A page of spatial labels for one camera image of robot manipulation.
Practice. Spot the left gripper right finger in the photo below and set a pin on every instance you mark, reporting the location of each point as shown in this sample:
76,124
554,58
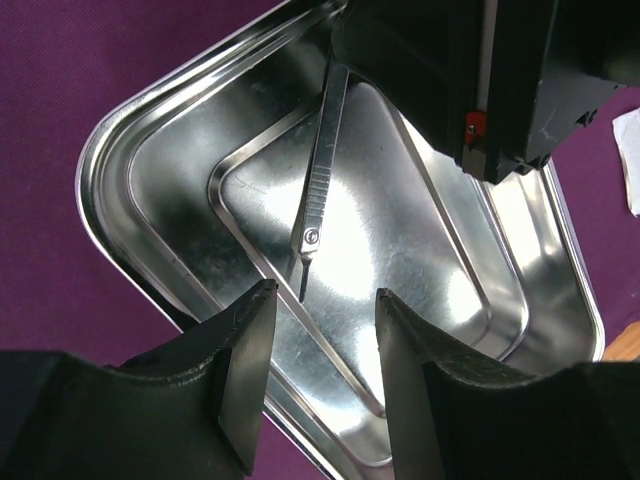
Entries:
455,413

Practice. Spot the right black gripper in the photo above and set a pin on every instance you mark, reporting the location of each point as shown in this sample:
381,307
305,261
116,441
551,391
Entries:
495,85

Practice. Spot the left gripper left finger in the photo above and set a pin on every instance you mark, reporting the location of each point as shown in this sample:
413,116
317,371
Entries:
190,408

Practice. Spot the steel scalpel handle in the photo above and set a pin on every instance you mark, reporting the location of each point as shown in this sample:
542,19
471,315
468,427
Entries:
319,170

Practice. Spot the steel instrument tray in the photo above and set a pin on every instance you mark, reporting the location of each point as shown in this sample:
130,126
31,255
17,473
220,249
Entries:
191,189

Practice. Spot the purple surgical wrap cloth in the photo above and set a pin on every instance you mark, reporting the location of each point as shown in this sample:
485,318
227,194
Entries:
65,65

